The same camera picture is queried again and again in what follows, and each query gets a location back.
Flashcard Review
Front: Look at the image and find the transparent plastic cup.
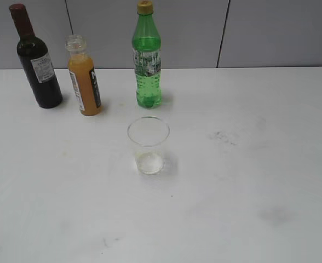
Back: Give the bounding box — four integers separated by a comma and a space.
126, 116, 170, 175

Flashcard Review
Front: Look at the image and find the NFC orange juice bottle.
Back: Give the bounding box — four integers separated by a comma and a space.
65, 35, 102, 116

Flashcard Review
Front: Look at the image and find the green soda bottle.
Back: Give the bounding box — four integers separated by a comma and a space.
131, 1, 162, 108

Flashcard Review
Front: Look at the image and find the dark red wine bottle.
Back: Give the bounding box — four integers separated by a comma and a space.
9, 3, 62, 108

